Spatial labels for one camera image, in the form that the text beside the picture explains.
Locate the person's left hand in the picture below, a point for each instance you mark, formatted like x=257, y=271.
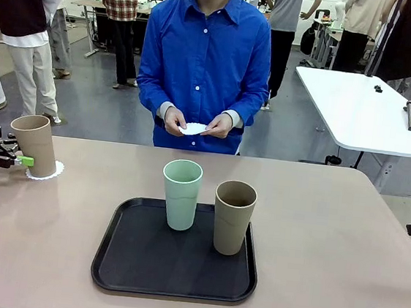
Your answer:
x=221, y=126

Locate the person in black shirt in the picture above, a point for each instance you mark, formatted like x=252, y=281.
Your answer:
x=23, y=2

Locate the person in plaid shirt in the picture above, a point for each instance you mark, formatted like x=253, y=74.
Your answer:
x=124, y=2

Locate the person in blue shirt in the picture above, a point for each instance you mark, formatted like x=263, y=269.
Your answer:
x=204, y=62

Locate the white side table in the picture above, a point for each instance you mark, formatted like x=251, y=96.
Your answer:
x=364, y=115

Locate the grey background desk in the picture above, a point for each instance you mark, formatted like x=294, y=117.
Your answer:
x=90, y=6

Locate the person's right hand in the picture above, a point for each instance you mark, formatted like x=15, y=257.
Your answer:
x=174, y=121

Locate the white scalloped paper coaster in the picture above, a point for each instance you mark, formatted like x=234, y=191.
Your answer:
x=60, y=169
x=193, y=128

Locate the black plastic tray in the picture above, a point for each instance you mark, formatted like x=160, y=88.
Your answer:
x=164, y=263

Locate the pale green cup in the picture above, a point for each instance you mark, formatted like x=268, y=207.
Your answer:
x=181, y=210

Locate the person in grey trousers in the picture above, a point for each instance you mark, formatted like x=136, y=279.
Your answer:
x=61, y=43

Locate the black metal rod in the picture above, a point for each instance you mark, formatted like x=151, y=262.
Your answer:
x=410, y=116

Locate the person's right forearm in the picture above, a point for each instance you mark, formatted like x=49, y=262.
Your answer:
x=150, y=96

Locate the person in beige top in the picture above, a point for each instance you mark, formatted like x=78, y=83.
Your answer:
x=359, y=23

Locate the white table leg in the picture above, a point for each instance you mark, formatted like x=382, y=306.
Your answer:
x=383, y=172

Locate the small black clamp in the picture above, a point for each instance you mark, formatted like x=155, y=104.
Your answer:
x=378, y=88

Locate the black bag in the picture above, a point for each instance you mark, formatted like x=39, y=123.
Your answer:
x=307, y=41

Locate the tan cup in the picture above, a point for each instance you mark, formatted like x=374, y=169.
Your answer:
x=230, y=234
x=38, y=155

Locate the person in grey tee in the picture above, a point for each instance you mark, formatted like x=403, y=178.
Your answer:
x=284, y=15

